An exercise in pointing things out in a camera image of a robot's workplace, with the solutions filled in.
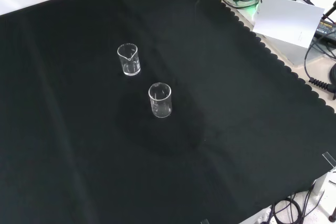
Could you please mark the white power strip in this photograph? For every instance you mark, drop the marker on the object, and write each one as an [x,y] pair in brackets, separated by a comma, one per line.
[260,217]

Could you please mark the grey board stand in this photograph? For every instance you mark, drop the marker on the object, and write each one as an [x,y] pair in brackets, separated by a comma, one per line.
[291,53]

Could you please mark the black tripod leg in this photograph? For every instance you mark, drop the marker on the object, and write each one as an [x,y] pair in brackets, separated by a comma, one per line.
[330,11]

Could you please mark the black bench cloth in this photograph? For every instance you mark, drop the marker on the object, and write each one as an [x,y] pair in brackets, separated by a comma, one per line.
[78,129]

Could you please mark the white metal bracket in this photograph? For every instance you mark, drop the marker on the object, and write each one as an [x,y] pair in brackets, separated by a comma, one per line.
[329,195]

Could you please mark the black power adapter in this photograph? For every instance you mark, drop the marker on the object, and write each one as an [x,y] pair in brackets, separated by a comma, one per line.
[325,31]

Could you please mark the pale board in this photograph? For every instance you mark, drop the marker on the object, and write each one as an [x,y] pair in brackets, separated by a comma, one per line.
[286,19]

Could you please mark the clear glass beaker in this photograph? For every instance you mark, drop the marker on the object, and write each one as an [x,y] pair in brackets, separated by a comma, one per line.
[131,72]
[160,114]

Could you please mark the clear tape piece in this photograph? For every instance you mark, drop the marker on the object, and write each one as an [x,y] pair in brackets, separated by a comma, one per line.
[204,222]
[329,159]

